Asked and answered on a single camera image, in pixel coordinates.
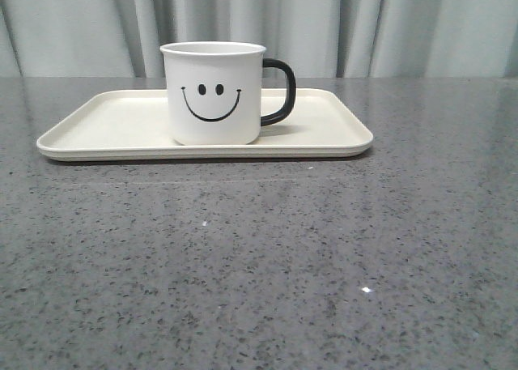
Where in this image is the white smiley mug black handle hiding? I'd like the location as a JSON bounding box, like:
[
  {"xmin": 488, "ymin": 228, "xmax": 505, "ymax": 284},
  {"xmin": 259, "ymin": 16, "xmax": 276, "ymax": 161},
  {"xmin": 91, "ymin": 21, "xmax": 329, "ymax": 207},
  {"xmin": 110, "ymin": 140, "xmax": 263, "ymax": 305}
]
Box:
[{"xmin": 160, "ymin": 41, "xmax": 297, "ymax": 146}]

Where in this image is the cream rectangular plastic tray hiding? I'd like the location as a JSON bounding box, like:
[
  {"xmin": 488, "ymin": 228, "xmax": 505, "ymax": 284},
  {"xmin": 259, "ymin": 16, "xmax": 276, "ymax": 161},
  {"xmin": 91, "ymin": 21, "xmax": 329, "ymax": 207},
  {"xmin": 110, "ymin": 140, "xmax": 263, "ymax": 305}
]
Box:
[{"xmin": 36, "ymin": 88, "xmax": 374, "ymax": 162}]

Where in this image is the pale grey-green curtain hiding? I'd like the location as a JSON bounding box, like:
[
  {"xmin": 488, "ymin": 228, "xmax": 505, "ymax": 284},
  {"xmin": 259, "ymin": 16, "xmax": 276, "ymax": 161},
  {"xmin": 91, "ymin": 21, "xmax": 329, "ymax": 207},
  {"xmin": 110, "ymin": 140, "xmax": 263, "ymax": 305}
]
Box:
[{"xmin": 1, "ymin": 0, "xmax": 517, "ymax": 78}]

